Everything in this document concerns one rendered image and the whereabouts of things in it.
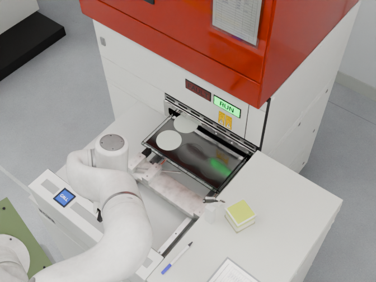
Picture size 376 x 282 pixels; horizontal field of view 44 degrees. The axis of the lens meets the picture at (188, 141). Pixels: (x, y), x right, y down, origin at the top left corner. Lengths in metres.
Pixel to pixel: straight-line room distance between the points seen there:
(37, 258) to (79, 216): 0.19
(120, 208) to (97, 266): 0.13
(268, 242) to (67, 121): 1.95
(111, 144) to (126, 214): 0.31
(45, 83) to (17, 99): 0.22
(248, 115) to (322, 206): 0.39
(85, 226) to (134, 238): 0.75
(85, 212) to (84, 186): 0.52
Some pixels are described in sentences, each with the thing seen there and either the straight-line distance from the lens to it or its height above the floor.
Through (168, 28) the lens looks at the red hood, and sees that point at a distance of 1.53.
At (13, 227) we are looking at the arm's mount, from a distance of 1.59.
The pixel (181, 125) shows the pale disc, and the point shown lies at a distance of 1.85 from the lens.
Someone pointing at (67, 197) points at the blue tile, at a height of 0.96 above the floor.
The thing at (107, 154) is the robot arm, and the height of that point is 1.43.
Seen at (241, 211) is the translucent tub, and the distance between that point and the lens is 1.49.
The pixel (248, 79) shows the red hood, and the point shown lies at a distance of 1.42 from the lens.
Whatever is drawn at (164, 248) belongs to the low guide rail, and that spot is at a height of 0.85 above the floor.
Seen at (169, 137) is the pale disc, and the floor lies 0.90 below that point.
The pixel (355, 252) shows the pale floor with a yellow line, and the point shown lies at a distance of 2.68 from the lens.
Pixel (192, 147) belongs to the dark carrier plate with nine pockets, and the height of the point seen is 0.90.
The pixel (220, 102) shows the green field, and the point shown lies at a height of 1.10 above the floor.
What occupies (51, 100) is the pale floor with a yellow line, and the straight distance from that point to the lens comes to 3.30.
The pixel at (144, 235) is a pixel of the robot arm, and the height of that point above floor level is 1.57.
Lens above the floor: 2.33
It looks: 53 degrees down
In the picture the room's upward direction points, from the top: 2 degrees counter-clockwise
